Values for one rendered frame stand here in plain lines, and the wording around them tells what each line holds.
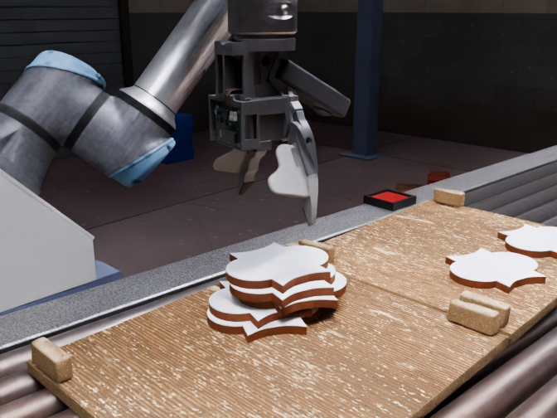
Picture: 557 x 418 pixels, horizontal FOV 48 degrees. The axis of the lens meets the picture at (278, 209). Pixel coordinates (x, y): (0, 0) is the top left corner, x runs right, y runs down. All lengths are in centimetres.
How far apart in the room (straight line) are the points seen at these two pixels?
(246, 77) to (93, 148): 45
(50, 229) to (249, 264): 36
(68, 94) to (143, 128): 13
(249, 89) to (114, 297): 37
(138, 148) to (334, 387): 57
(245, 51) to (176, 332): 33
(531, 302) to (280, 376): 36
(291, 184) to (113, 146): 46
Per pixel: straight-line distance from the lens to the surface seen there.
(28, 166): 104
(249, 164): 78
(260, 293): 72
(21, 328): 85
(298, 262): 77
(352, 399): 63
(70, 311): 87
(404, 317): 79
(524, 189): 146
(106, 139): 106
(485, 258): 96
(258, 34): 67
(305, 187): 68
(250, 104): 66
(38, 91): 107
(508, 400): 72
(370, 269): 91
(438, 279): 90
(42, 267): 102
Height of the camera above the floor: 129
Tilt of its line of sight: 18 degrees down
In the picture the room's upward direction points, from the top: straight up
